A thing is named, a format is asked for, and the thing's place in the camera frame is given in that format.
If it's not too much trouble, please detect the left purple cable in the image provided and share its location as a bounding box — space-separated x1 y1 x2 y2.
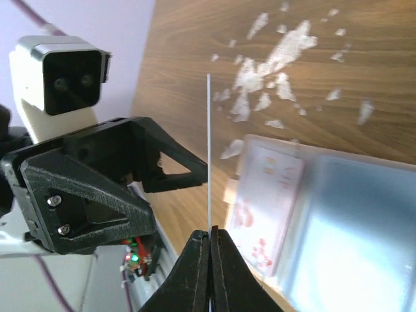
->
11 0 71 37

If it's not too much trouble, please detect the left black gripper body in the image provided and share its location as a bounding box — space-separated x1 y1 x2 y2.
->
0 103 137 251

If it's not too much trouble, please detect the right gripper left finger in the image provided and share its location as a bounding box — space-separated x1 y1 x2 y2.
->
140 230 209 312

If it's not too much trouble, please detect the teal credit card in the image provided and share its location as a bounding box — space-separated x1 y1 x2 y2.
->
206 73 212 237

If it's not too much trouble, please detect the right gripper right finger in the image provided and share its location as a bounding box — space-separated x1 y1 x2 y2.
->
210 226 282 311

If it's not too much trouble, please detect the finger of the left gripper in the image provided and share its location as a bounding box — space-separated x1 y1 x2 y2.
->
19 151 156 254
64 117 207 192

